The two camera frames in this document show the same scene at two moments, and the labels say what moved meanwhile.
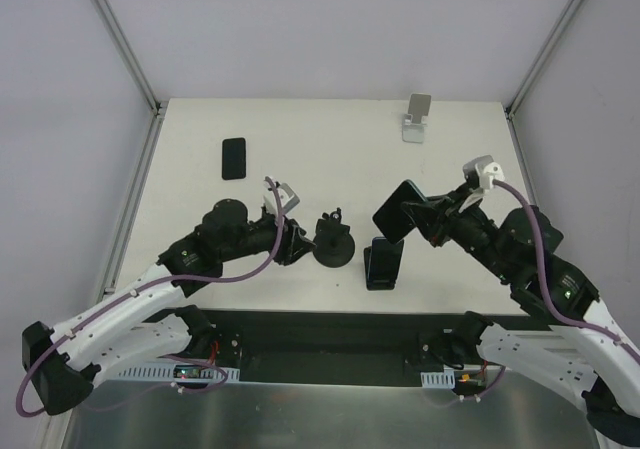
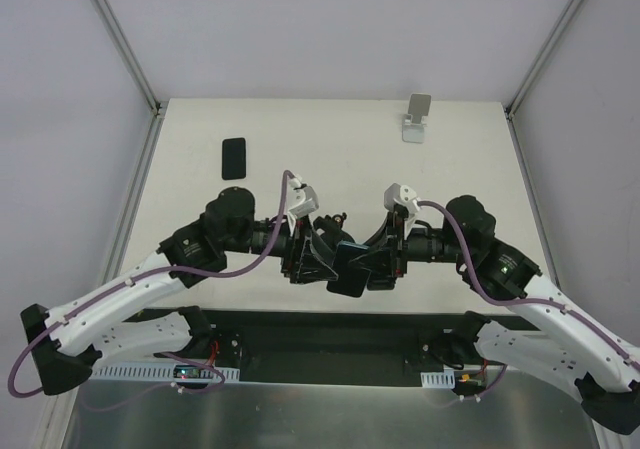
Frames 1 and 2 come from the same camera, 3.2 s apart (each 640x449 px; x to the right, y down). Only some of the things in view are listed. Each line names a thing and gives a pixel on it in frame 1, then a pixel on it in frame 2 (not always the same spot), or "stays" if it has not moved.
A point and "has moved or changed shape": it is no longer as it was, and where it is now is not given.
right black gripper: x=441 y=220 → x=396 y=248
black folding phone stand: x=373 y=285 stays
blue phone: x=385 y=259 has moved or changed shape
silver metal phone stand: x=413 y=127 stays
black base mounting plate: x=328 y=347 stays
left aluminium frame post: x=122 y=42 stays
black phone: x=234 y=158 stays
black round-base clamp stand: x=333 y=246 stays
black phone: x=391 y=219 has moved or changed shape
